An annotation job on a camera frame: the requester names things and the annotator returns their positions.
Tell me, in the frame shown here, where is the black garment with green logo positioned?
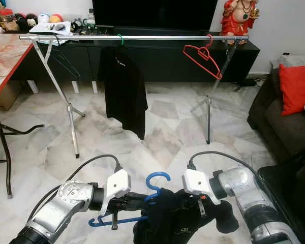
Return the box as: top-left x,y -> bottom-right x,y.
132,187 -> 240,244

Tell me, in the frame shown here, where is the side table with lace cloth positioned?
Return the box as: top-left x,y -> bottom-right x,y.
269,53 -> 305,72

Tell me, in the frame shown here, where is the black shirt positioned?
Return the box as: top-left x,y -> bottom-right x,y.
98,46 -> 149,140

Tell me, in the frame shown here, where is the clear plastic bottle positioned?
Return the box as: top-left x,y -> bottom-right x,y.
86,9 -> 95,26

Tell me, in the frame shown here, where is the black television console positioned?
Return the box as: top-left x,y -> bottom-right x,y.
20,26 -> 260,84

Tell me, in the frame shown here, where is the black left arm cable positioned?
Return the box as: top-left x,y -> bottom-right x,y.
43,154 -> 120,224

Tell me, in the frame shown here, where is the snack jar with red lid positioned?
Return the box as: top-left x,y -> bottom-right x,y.
1,8 -> 16,30

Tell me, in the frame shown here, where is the marble pattern folding table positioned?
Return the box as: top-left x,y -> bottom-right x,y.
0,33 -> 44,199

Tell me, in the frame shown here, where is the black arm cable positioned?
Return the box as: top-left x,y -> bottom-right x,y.
188,150 -> 262,176
43,154 -> 120,224

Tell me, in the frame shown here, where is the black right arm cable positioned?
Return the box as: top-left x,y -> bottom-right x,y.
188,150 -> 262,176

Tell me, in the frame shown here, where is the red plastic hanger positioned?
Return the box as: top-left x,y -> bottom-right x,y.
183,34 -> 223,80

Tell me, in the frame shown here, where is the black flat screen television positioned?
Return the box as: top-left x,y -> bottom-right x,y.
91,0 -> 218,32

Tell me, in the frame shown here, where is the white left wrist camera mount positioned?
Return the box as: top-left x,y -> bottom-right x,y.
106,169 -> 132,200

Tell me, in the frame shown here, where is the dark brown fabric sofa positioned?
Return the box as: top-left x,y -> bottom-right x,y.
247,66 -> 305,153

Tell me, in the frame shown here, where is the silver metal clothes rack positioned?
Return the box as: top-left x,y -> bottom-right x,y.
19,33 -> 250,158

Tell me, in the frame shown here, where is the red cushion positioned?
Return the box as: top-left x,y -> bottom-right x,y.
278,64 -> 305,116

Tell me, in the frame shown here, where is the white paper stack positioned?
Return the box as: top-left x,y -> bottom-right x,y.
29,20 -> 72,36

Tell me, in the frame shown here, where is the thin dark hanger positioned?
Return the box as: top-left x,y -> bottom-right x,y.
46,43 -> 82,82

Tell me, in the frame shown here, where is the brown cardboard box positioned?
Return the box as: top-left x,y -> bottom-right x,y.
0,80 -> 25,110

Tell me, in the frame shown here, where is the blue plastic hanger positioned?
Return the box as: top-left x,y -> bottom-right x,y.
88,171 -> 172,228

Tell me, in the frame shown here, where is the red laughing Buddha statue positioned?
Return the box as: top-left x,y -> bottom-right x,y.
220,0 -> 260,37

